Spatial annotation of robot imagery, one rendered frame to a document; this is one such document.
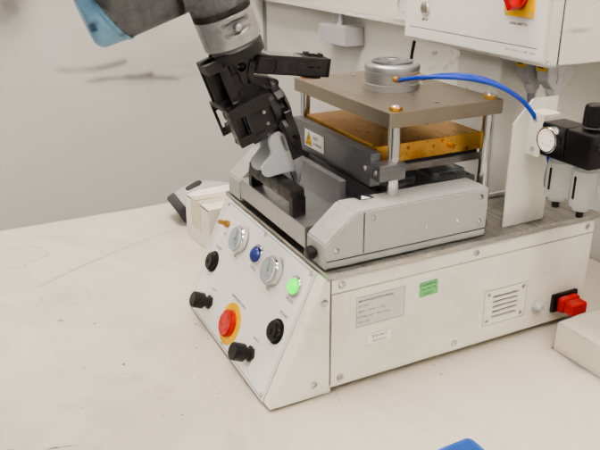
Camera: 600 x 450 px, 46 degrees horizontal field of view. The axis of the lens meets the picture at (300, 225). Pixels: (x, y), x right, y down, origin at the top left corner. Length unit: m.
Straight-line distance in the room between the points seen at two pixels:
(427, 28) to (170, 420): 0.71
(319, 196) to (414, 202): 0.16
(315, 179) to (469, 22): 0.32
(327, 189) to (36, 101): 1.55
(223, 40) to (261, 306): 0.36
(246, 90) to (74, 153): 1.58
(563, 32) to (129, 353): 0.74
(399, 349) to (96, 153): 1.67
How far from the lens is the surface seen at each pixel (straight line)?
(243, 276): 1.05
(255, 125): 0.93
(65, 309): 1.23
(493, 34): 1.07
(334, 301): 0.90
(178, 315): 1.17
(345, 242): 0.88
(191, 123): 2.54
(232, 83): 0.92
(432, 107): 0.93
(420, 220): 0.93
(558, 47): 1.01
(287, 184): 0.94
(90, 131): 2.46
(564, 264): 1.14
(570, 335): 1.09
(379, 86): 1.02
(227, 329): 1.04
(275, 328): 0.93
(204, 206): 1.36
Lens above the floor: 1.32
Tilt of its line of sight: 22 degrees down
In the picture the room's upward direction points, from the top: straight up
